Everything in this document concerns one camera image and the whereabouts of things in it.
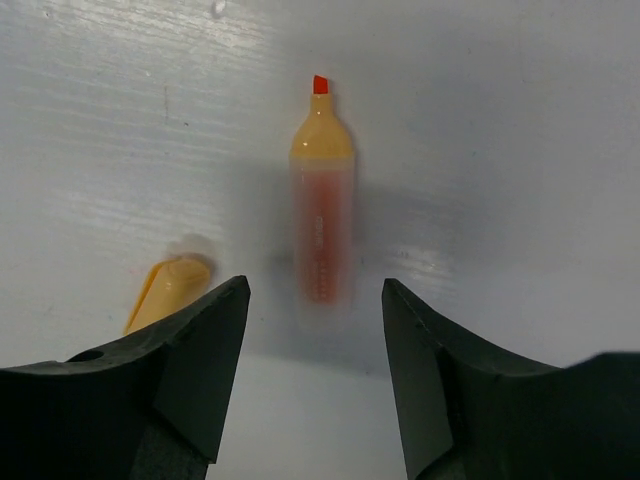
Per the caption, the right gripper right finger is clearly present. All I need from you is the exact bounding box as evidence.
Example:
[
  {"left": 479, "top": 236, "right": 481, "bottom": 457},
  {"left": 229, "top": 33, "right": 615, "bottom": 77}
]
[{"left": 382, "top": 279, "right": 639, "bottom": 479}]

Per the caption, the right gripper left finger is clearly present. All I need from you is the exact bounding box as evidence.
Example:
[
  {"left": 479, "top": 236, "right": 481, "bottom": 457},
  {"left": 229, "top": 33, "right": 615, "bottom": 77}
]
[{"left": 1, "top": 276, "right": 250, "bottom": 479}]

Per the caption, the orange highlighter cap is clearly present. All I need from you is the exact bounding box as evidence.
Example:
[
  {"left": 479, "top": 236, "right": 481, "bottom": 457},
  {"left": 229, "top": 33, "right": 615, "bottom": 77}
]
[{"left": 123, "top": 256, "right": 211, "bottom": 335}]

